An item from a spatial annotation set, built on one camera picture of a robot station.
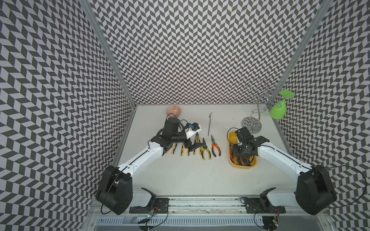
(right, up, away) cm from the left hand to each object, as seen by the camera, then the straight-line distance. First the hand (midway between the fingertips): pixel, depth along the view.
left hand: (199, 136), depth 78 cm
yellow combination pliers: (-16, -10, +14) cm, 23 cm away
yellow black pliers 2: (0, -5, +18) cm, 19 cm away
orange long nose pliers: (+11, -8, +18) cm, 23 cm away
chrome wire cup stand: (+39, +22, +4) cm, 45 cm away
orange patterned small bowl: (-19, +16, +34) cm, 42 cm away
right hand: (+23, -12, +7) cm, 27 cm away
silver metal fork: (+10, +11, +33) cm, 37 cm away
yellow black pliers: (+5, -9, +16) cm, 19 cm away
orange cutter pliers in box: (+26, -16, +8) cm, 31 cm away
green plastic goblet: (+46, +14, +5) cm, 49 cm away
